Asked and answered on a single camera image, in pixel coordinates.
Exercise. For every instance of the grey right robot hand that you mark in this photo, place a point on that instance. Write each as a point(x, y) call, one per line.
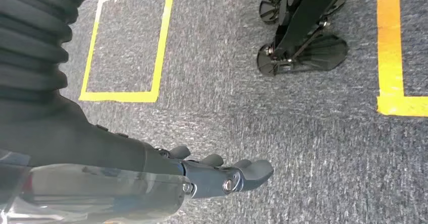
point(83, 149)

